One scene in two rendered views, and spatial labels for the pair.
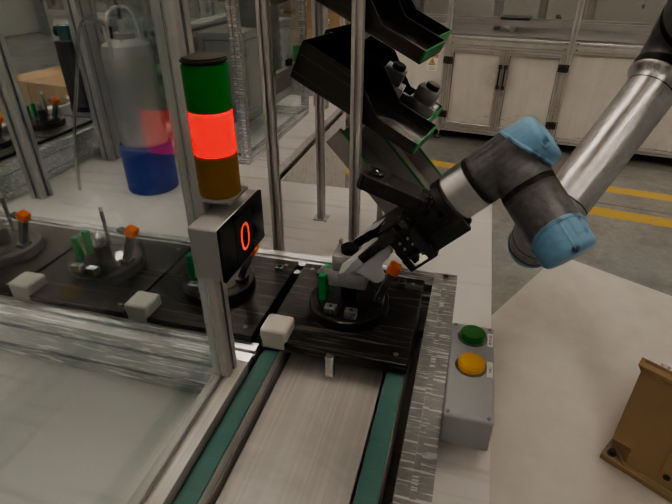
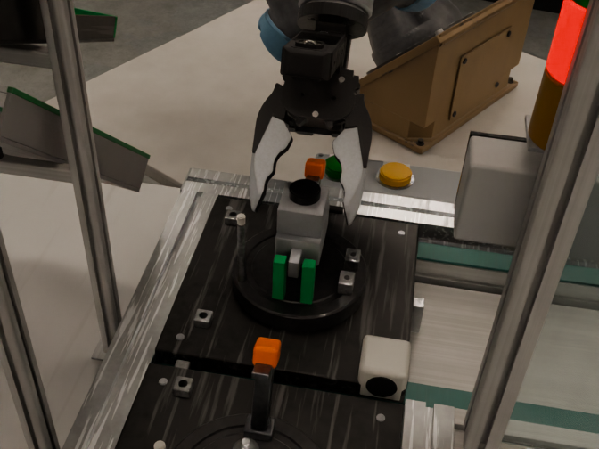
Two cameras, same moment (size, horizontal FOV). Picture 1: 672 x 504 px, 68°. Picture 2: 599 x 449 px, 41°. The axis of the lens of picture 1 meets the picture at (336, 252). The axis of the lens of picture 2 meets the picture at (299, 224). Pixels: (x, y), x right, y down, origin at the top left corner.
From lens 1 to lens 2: 0.97 m
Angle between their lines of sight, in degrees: 76
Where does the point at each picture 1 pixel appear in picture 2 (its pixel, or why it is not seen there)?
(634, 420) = (435, 94)
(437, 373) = (415, 205)
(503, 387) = not seen: hidden behind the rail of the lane
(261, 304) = (308, 404)
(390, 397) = (457, 254)
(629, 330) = (223, 91)
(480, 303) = (164, 195)
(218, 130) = not seen: outside the picture
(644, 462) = (441, 120)
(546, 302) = (164, 137)
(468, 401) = (453, 186)
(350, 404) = (453, 310)
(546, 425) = not seen: hidden behind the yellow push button
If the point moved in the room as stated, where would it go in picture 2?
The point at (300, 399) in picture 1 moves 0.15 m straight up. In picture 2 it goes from (462, 365) to (490, 260)
